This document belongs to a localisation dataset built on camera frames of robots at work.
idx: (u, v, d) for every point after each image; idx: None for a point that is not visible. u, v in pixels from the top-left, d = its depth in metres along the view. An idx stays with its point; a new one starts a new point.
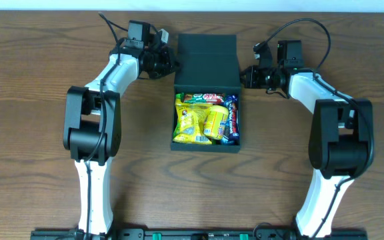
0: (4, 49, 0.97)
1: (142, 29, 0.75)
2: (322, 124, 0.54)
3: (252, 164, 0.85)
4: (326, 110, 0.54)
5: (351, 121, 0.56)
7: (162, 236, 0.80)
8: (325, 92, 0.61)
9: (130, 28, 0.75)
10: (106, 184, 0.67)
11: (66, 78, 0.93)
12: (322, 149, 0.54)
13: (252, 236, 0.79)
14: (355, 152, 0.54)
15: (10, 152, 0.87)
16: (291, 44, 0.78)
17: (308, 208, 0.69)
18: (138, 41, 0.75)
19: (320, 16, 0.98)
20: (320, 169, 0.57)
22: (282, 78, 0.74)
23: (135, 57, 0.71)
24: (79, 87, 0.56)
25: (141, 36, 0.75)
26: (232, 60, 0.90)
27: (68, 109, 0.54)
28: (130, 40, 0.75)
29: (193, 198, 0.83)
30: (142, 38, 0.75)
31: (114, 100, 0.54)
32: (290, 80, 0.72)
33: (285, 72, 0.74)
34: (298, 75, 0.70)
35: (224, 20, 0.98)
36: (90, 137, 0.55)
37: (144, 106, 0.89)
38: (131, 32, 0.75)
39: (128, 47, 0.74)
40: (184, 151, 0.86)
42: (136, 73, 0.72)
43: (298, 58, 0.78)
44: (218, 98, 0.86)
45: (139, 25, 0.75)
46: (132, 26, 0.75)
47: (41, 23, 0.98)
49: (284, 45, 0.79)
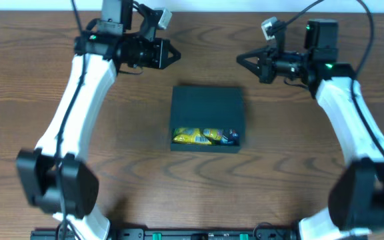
0: (5, 49, 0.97)
1: (119, 10, 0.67)
2: (356, 192, 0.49)
3: (252, 164, 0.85)
4: (365, 177, 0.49)
5: None
7: (162, 236, 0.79)
8: (363, 138, 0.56)
9: (105, 3, 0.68)
10: (95, 224, 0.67)
11: (66, 78, 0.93)
12: (348, 211, 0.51)
13: (252, 236, 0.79)
14: None
15: (10, 152, 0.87)
16: (325, 28, 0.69)
17: (315, 230, 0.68)
18: (115, 20, 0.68)
19: (320, 16, 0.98)
20: (342, 224, 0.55)
22: (312, 76, 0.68)
23: (107, 50, 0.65)
24: (31, 150, 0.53)
25: (118, 18, 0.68)
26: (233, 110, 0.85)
27: (24, 180, 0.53)
28: (105, 23, 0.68)
29: (193, 198, 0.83)
30: (119, 20, 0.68)
31: (73, 169, 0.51)
32: (321, 86, 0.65)
33: (316, 69, 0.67)
34: (342, 80, 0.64)
35: (224, 20, 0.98)
36: (53, 200, 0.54)
37: (144, 106, 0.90)
38: (105, 9, 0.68)
39: (102, 32, 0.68)
40: (184, 151, 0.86)
42: (111, 78, 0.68)
43: (331, 46, 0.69)
44: (216, 100, 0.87)
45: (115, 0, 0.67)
46: (106, 2, 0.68)
47: (41, 23, 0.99)
49: (316, 28, 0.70)
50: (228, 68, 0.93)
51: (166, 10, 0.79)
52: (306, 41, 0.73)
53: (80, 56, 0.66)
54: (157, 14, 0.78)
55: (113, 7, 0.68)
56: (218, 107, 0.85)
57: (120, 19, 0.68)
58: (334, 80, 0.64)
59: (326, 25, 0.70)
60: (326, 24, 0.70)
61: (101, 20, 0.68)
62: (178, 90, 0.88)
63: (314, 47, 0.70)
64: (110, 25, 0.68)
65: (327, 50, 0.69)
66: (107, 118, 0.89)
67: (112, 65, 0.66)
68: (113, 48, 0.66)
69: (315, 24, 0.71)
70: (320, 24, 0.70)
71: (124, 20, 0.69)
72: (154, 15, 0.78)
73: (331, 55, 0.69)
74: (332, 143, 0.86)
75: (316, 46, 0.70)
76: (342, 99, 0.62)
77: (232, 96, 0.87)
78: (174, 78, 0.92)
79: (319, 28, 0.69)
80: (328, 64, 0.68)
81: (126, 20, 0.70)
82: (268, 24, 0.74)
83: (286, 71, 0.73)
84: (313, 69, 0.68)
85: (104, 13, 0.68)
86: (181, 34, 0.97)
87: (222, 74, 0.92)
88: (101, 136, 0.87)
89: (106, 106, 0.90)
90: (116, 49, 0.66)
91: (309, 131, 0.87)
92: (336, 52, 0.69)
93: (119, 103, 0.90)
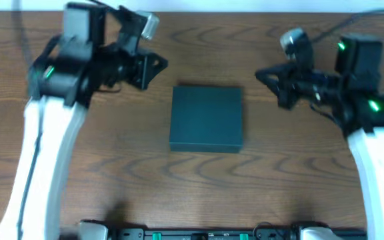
0: (5, 50, 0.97)
1: (86, 23, 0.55)
2: None
3: (252, 164, 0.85)
4: None
5: None
7: (162, 236, 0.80)
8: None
9: (66, 17, 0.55)
10: None
11: None
12: None
13: (251, 236, 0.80)
14: None
15: (10, 152, 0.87)
16: (366, 51, 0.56)
17: None
18: (80, 37, 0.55)
19: (319, 16, 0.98)
20: None
22: (348, 114, 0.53)
23: (67, 83, 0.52)
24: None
25: (86, 35, 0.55)
26: (232, 109, 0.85)
27: None
28: (70, 41, 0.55)
29: (193, 198, 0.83)
30: (88, 38, 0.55)
31: None
32: (356, 145, 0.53)
33: (354, 106, 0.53)
34: None
35: (224, 21, 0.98)
36: None
37: (144, 106, 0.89)
38: (67, 24, 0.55)
39: (64, 52, 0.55)
40: (184, 150, 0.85)
42: (75, 118, 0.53)
43: (372, 71, 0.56)
44: (215, 99, 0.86)
45: (79, 13, 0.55)
46: (68, 15, 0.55)
47: (42, 24, 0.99)
49: (354, 50, 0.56)
50: (228, 68, 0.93)
51: (151, 16, 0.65)
52: (338, 62, 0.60)
53: (30, 107, 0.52)
54: (140, 20, 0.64)
55: (76, 22, 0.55)
56: (215, 112, 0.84)
57: (88, 35, 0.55)
58: (377, 136, 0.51)
59: (366, 46, 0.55)
60: (366, 44, 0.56)
61: (62, 38, 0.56)
62: (178, 91, 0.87)
63: (348, 74, 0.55)
64: (73, 44, 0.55)
65: (366, 77, 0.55)
66: (107, 118, 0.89)
67: (77, 108, 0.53)
68: (77, 78, 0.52)
69: (352, 43, 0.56)
70: (359, 43, 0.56)
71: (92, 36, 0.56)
72: (137, 20, 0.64)
73: (370, 85, 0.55)
74: (332, 143, 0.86)
75: (352, 74, 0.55)
76: (383, 174, 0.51)
77: (229, 94, 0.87)
78: (174, 78, 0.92)
79: (356, 49, 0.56)
80: (370, 96, 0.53)
81: (99, 36, 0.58)
82: (290, 40, 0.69)
83: (310, 96, 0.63)
84: (350, 105, 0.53)
85: (66, 30, 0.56)
86: (181, 34, 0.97)
87: (222, 74, 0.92)
88: (101, 136, 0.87)
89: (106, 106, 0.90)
90: (81, 78, 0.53)
91: (310, 131, 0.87)
92: (376, 82, 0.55)
93: (118, 103, 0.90)
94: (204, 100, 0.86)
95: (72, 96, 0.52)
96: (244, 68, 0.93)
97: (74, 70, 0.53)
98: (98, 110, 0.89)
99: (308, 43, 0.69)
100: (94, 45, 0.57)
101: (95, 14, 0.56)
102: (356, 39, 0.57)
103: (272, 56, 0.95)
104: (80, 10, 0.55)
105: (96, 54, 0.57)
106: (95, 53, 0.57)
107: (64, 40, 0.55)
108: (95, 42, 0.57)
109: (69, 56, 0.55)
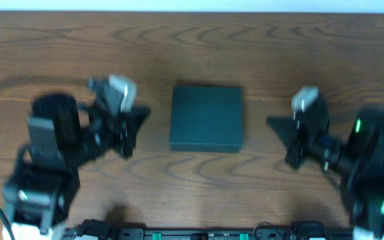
0: (5, 50, 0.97)
1: (50, 156, 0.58)
2: None
3: (253, 164, 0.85)
4: None
5: None
7: (162, 236, 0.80)
8: None
9: (32, 132, 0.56)
10: None
11: (66, 78, 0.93)
12: None
13: (252, 236, 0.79)
14: None
15: (10, 152, 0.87)
16: None
17: None
18: (50, 150, 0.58)
19: (320, 16, 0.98)
20: None
22: (355, 208, 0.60)
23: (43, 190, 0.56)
24: None
25: (52, 154, 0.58)
26: (232, 109, 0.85)
27: None
28: (38, 157, 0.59)
29: (193, 198, 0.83)
30: (53, 151, 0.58)
31: None
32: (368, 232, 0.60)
33: (361, 201, 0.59)
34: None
35: (224, 20, 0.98)
36: None
37: (144, 106, 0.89)
38: (34, 138, 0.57)
39: (30, 172, 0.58)
40: (184, 151, 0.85)
42: (58, 206, 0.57)
43: None
44: (216, 98, 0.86)
45: (42, 125, 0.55)
46: (33, 130, 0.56)
47: (42, 24, 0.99)
49: (374, 139, 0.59)
50: (228, 68, 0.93)
51: (126, 88, 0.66)
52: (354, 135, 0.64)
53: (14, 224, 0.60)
54: (116, 95, 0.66)
55: (43, 135, 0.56)
56: (216, 112, 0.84)
57: (57, 147, 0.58)
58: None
59: None
60: None
61: (34, 152, 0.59)
62: (179, 91, 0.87)
63: (366, 160, 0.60)
64: (45, 157, 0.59)
65: (379, 168, 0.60)
66: None
67: (55, 203, 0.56)
68: (52, 199, 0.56)
69: (373, 131, 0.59)
70: (382, 132, 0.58)
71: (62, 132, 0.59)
72: (112, 94, 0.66)
73: None
74: None
75: (368, 160, 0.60)
76: None
77: (228, 94, 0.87)
78: (174, 78, 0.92)
79: (377, 136, 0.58)
80: (377, 195, 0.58)
81: (53, 148, 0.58)
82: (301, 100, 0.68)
83: (320, 160, 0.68)
84: (359, 196, 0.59)
85: (34, 144, 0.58)
86: (181, 34, 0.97)
87: (222, 74, 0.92)
88: None
89: None
90: (58, 196, 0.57)
91: None
92: None
93: None
94: (205, 99, 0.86)
95: (48, 213, 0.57)
96: (244, 68, 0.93)
97: (48, 181, 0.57)
98: None
99: (320, 104, 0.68)
100: (66, 151, 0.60)
101: (60, 117, 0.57)
102: (376, 125, 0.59)
103: (272, 56, 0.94)
104: (46, 116, 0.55)
105: (70, 152, 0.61)
106: (71, 158, 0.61)
107: (37, 156, 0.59)
108: (59, 140, 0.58)
109: (44, 169, 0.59)
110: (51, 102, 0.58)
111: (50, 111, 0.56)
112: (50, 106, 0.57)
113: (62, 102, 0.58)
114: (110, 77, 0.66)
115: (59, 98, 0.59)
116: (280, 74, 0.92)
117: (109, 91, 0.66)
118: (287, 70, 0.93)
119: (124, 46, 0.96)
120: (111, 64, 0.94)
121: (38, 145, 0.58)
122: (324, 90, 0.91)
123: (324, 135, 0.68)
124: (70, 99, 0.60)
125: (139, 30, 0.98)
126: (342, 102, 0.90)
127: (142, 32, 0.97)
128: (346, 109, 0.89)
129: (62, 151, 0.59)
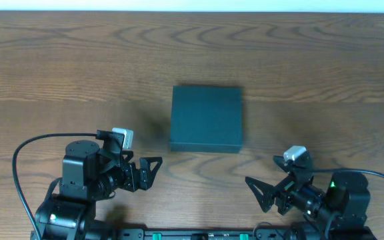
0: (5, 49, 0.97)
1: (78, 186, 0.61)
2: None
3: (252, 164, 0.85)
4: None
5: None
7: (162, 236, 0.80)
8: None
9: (65, 169, 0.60)
10: None
11: (66, 78, 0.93)
12: None
13: (252, 236, 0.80)
14: None
15: (10, 152, 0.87)
16: (355, 202, 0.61)
17: None
18: (78, 184, 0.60)
19: (320, 16, 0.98)
20: None
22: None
23: (72, 213, 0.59)
24: None
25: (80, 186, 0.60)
26: (232, 108, 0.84)
27: None
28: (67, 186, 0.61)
29: (193, 198, 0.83)
30: (81, 183, 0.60)
31: None
32: None
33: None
34: None
35: (224, 20, 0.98)
36: None
37: (144, 106, 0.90)
38: (65, 174, 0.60)
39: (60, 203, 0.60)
40: (184, 151, 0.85)
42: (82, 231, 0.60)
43: (358, 215, 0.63)
44: (216, 98, 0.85)
45: (74, 164, 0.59)
46: (66, 167, 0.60)
47: (41, 24, 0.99)
49: (345, 196, 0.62)
50: (228, 68, 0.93)
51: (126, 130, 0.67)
52: (329, 193, 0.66)
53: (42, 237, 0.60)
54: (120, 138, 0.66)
55: (74, 172, 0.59)
56: (216, 112, 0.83)
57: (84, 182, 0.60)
58: None
59: (356, 198, 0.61)
60: (355, 191, 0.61)
61: (63, 184, 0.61)
62: (178, 90, 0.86)
63: (339, 214, 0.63)
64: (73, 190, 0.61)
65: (350, 218, 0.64)
66: (107, 118, 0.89)
67: (80, 224, 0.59)
68: (77, 221, 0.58)
69: (344, 190, 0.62)
70: (352, 194, 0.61)
71: (89, 171, 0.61)
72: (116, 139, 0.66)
73: (354, 222, 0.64)
74: (332, 143, 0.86)
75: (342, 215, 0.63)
76: None
77: (229, 94, 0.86)
78: (175, 78, 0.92)
79: (347, 196, 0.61)
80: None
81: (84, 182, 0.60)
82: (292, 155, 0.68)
83: (301, 208, 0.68)
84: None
85: (64, 179, 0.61)
86: (181, 34, 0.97)
87: (222, 74, 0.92)
88: None
89: (106, 106, 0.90)
90: (80, 221, 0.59)
91: (310, 131, 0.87)
92: (359, 220, 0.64)
93: (118, 102, 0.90)
94: (204, 98, 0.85)
95: (72, 236, 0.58)
96: (244, 68, 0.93)
97: (75, 208, 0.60)
98: (98, 111, 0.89)
99: (306, 156, 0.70)
100: (90, 184, 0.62)
101: (89, 160, 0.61)
102: (346, 186, 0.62)
103: (272, 56, 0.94)
104: (78, 158, 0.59)
105: (92, 186, 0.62)
106: (93, 193, 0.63)
107: (66, 188, 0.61)
108: (88, 172, 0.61)
109: (70, 198, 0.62)
110: (83, 146, 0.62)
111: (82, 153, 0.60)
112: (82, 149, 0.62)
113: (90, 146, 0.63)
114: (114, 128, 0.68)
115: (88, 143, 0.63)
116: (280, 73, 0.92)
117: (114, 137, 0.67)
118: (287, 70, 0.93)
119: (123, 45, 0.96)
120: (111, 64, 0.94)
121: (67, 180, 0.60)
122: (324, 90, 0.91)
123: (308, 186, 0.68)
124: (96, 144, 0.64)
125: (139, 29, 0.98)
126: (341, 102, 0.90)
127: (142, 32, 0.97)
128: (346, 109, 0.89)
129: (88, 183, 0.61)
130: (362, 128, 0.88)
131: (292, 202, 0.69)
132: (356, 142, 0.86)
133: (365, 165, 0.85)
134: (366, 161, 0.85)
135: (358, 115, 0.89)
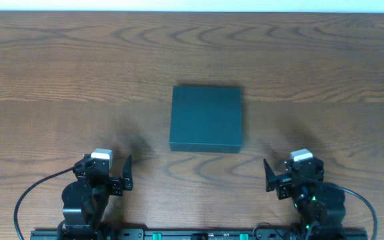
0: (4, 49, 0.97)
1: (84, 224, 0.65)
2: None
3: (252, 164, 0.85)
4: None
5: None
7: (162, 236, 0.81)
8: None
9: (68, 218, 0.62)
10: None
11: (66, 78, 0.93)
12: None
13: (252, 236, 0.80)
14: None
15: (10, 152, 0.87)
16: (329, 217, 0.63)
17: None
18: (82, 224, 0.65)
19: (319, 16, 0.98)
20: None
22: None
23: None
24: None
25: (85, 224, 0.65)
26: (232, 108, 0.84)
27: None
28: (73, 227, 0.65)
29: (193, 198, 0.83)
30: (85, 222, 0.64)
31: None
32: None
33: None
34: None
35: (224, 20, 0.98)
36: None
37: (144, 106, 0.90)
38: (68, 220, 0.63)
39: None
40: (184, 151, 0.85)
42: None
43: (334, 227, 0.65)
44: (216, 97, 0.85)
45: (74, 212, 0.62)
46: (67, 216, 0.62)
47: (41, 24, 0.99)
49: (324, 211, 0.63)
50: (228, 68, 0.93)
51: (108, 153, 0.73)
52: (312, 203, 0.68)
53: None
54: (104, 163, 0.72)
55: (77, 218, 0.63)
56: (216, 112, 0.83)
57: (86, 220, 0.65)
58: None
59: (333, 214, 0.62)
60: (333, 206, 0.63)
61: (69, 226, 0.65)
62: (178, 90, 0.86)
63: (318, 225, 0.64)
64: (78, 228, 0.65)
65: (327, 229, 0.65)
66: (107, 118, 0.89)
67: None
68: None
69: (323, 204, 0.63)
70: (328, 209, 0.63)
71: (88, 210, 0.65)
72: (100, 165, 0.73)
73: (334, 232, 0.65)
74: (332, 143, 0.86)
75: (320, 226, 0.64)
76: None
77: (230, 94, 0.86)
78: (175, 78, 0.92)
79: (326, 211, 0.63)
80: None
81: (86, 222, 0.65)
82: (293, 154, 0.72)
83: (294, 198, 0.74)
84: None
85: (68, 223, 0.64)
86: (181, 34, 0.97)
87: (222, 74, 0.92)
88: (101, 135, 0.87)
89: (106, 106, 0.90)
90: None
91: (309, 131, 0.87)
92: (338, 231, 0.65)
93: (118, 103, 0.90)
94: (204, 98, 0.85)
95: None
96: (244, 67, 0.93)
97: None
98: (98, 111, 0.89)
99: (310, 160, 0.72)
100: (90, 220, 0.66)
101: (86, 204, 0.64)
102: (326, 201, 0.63)
103: (273, 56, 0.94)
104: (76, 206, 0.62)
105: (93, 219, 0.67)
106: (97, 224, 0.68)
107: (71, 228, 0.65)
108: (86, 212, 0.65)
109: (80, 234, 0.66)
110: (75, 192, 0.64)
111: (78, 200, 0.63)
112: (76, 194, 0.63)
113: (83, 189, 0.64)
114: (93, 153, 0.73)
115: (79, 186, 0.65)
116: (280, 74, 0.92)
117: (96, 163, 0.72)
118: (287, 70, 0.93)
119: (123, 45, 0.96)
120: (111, 64, 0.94)
121: (70, 223, 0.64)
122: (324, 90, 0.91)
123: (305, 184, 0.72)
124: (88, 185, 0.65)
125: (139, 29, 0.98)
126: (342, 102, 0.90)
127: (142, 32, 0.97)
128: (345, 109, 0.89)
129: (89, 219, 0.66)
130: (362, 128, 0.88)
131: (289, 189, 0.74)
132: (356, 142, 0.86)
133: (365, 164, 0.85)
134: (366, 161, 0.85)
135: (358, 115, 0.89)
